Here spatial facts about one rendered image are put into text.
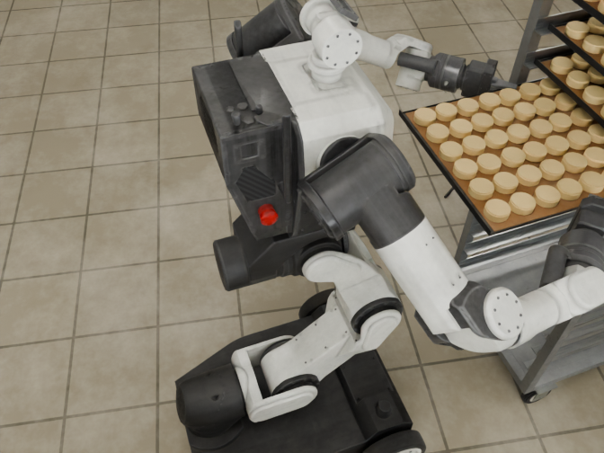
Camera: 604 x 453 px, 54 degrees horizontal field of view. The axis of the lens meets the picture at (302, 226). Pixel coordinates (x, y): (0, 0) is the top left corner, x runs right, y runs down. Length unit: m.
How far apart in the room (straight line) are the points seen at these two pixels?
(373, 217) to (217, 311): 1.45
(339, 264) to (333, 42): 0.52
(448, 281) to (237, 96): 0.44
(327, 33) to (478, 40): 2.80
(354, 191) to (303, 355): 0.91
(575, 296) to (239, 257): 0.63
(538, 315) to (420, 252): 0.26
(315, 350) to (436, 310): 0.81
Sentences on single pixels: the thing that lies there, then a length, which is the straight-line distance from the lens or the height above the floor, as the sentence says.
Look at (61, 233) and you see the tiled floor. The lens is 2.65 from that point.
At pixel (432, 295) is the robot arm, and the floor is 1.15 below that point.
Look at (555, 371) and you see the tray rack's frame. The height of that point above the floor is 0.15.
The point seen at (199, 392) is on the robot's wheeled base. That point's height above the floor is 0.36.
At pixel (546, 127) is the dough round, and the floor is 1.00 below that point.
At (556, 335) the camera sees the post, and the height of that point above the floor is 0.46.
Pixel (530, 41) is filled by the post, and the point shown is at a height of 1.10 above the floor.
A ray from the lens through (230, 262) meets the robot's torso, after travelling 1.22.
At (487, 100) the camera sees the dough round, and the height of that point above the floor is 1.00.
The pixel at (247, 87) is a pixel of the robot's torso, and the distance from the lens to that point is 1.00.
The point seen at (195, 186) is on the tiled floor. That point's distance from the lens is 2.67.
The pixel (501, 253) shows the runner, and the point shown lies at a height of 0.23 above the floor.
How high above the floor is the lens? 1.87
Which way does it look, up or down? 49 degrees down
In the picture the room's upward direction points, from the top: straight up
